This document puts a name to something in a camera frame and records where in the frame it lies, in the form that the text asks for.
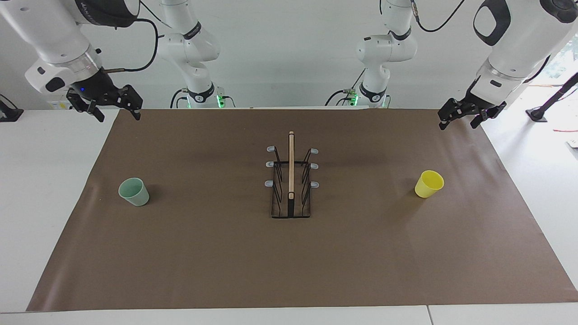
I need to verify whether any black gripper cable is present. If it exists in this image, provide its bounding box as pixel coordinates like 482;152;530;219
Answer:
524;54;552;84
103;18;159;74

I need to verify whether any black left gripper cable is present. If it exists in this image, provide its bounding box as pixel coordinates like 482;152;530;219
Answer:
524;54;552;84

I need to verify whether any black left base cable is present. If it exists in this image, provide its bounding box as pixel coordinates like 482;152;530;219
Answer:
324;68;367;107

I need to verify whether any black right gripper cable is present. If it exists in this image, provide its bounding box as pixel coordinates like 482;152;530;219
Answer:
103;18;159;74

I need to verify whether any pale green plastic cup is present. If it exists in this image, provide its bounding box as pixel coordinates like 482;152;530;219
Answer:
118;177;150;207

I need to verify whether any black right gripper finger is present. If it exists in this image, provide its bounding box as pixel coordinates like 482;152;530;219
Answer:
66;89;106;123
115;84;144;121

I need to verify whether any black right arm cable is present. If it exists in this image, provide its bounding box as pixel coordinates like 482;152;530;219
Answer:
139;0;173;28

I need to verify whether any black base cable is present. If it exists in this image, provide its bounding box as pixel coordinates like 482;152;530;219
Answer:
170;88;191;109
324;68;367;107

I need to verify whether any black tripod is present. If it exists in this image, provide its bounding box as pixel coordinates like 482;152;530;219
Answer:
526;72;578;123

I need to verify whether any brown table mat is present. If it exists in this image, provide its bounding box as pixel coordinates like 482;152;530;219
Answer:
26;108;578;312

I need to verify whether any black wire cup rack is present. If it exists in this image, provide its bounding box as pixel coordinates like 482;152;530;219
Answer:
265;131;320;219

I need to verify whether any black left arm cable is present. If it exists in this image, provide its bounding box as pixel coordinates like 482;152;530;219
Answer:
411;0;466;33

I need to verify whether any black right base cable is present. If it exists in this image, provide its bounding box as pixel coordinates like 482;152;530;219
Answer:
170;88;191;109

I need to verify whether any yellow plastic cup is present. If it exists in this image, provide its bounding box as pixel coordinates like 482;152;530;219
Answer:
415;170;445;199

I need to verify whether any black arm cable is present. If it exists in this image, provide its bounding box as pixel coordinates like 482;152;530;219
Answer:
139;0;173;28
411;0;466;33

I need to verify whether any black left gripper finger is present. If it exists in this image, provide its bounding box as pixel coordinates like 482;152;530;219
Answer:
470;101;507;130
438;97;473;131

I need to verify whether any black clamp stand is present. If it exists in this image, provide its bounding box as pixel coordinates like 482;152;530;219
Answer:
0;94;24;122

